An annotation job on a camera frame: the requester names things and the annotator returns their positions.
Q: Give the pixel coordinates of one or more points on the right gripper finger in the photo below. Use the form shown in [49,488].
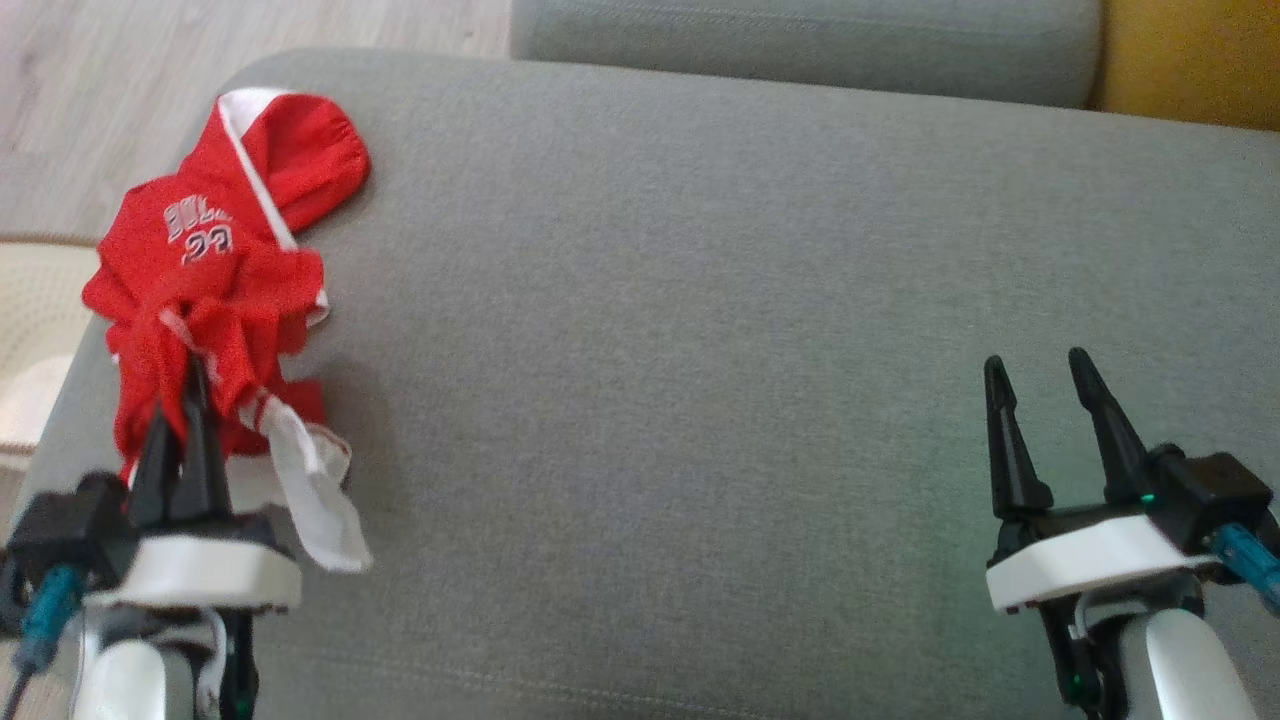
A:
[1012,460]
[1115,450]

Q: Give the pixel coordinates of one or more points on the cream laundry basket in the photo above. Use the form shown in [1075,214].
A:
[40,310]

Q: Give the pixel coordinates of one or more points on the large grey sofa seat cushion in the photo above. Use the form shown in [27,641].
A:
[700,350]

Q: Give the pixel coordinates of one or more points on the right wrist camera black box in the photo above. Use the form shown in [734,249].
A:
[1215,495]

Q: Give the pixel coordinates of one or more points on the yellow sofa backrest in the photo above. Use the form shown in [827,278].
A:
[1190,55]

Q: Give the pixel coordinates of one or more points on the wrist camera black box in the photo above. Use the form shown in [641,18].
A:
[65,525]
[1215,495]

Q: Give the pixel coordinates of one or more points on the red printed basketball jersey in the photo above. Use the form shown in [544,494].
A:
[305,150]

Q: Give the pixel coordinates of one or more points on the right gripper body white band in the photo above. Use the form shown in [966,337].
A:
[1080,560]

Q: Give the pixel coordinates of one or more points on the red garment with white hem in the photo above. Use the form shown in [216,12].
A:
[295,485]

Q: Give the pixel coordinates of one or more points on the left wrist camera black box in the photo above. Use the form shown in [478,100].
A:
[65,525]

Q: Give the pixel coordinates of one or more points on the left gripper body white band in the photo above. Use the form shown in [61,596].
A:
[200,575]

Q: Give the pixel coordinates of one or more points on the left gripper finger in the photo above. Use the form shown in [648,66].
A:
[205,460]
[157,480]

